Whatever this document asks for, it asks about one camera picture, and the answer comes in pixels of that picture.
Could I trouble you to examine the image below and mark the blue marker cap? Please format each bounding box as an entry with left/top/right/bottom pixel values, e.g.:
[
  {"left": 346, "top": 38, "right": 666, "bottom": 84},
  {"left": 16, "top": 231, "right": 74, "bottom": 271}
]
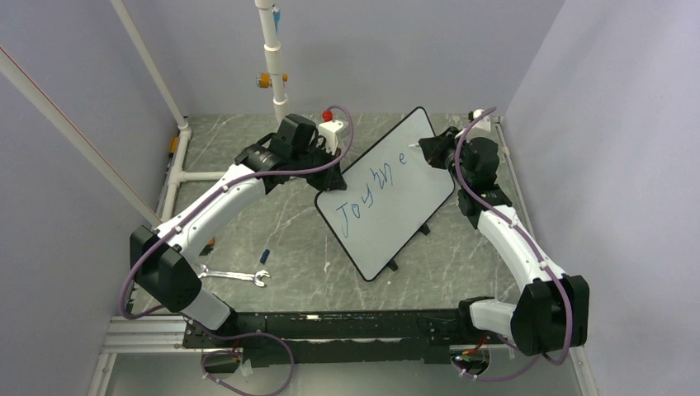
[{"left": 260, "top": 249, "right": 270, "bottom": 264}]

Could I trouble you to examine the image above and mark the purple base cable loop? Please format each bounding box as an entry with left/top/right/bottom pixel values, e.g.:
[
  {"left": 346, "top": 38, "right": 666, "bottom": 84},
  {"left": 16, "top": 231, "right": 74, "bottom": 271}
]
[{"left": 200, "top": 333, "right": 296, "bottom": 396}]

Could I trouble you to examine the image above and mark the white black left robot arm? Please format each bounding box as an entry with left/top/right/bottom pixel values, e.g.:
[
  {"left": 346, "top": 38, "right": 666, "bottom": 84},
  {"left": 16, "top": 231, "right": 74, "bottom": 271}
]
[{"left": 126, "top": 110, "right": 354, "bottom": 347}]

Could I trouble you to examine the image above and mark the white pvc pipe frame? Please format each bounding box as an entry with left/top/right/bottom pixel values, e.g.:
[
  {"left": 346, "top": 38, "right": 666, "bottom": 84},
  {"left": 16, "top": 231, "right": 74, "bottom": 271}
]
[{"left": 1, "top": 1, "right": 288, "bottom": 224}]

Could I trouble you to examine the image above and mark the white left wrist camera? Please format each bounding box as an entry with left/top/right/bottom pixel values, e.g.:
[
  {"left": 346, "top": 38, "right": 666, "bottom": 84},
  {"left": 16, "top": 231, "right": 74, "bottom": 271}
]
[{"left": 317, "top": 110, "right": 348, "bottom": 155}]

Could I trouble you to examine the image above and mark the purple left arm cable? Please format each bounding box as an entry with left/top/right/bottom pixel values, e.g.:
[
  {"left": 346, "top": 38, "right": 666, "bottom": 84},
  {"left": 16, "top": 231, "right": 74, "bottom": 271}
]
[{"left": 117, "top": 105, "right": 356, "bottom": 322}]

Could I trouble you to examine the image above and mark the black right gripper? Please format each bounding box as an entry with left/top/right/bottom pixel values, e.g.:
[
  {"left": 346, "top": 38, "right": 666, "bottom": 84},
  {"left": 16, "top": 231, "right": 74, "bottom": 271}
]
[{"left": 419, "top": 126, "right": 472, "bottom": 189}]

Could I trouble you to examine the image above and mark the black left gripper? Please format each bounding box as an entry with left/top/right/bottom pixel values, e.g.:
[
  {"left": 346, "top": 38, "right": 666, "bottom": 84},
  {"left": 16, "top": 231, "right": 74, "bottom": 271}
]
[{"left": 291, "top": 141, "right": 344, "bottom": 191}]

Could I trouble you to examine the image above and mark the orange knob on pipe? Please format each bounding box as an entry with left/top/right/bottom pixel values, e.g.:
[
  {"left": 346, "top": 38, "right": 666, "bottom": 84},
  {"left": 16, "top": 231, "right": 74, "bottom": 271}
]
[{"left": 255, "top": 73, "right": 272, "bottom": 89}]

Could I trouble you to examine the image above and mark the orange black small tool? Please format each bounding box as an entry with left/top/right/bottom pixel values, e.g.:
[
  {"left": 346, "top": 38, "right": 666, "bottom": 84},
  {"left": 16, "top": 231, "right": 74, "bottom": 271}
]
[{"left": 168, "top": 137, "right": 179, "bottom": 157}]

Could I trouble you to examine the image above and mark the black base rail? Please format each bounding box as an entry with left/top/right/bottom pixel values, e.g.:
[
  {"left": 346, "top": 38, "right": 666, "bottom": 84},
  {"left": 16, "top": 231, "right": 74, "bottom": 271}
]
[{"left": 182, "top": 309, "right": 503, "bottom": 368}]

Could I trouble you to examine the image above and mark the white whiteboard black frame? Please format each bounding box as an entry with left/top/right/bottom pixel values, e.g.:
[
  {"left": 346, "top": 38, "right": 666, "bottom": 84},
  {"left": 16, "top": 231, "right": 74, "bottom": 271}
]
[{"left": 315, "top": 106, "right": 455, "bottom": 281}]

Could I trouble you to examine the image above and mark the silver open-end wrench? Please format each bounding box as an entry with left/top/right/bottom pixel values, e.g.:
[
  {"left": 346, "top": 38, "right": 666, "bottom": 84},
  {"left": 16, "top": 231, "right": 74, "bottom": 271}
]
[{"left": 197, "top": 264, "right": 271, "bottom": 288}]

